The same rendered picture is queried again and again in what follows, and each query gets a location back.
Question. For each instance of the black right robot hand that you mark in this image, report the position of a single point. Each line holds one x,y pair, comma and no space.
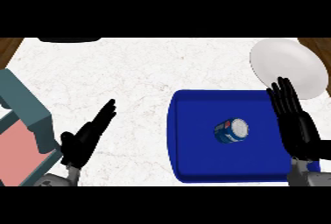
298,122

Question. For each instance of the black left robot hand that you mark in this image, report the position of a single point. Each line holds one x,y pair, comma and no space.
85,140

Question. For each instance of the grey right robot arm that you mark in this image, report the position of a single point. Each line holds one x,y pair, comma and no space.
307,173

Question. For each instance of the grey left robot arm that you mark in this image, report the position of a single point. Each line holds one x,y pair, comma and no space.
60,177

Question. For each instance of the blue and white can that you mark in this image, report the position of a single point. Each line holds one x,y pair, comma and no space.
233,131

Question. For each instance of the blue tray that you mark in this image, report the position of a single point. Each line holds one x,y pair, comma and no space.
224,137

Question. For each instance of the white plate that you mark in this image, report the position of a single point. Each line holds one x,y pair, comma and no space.
288,65

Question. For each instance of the teal cabinet with pink interior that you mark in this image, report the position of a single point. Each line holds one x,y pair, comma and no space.
22,157

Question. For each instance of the black round object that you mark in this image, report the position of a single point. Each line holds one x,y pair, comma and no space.
69,39

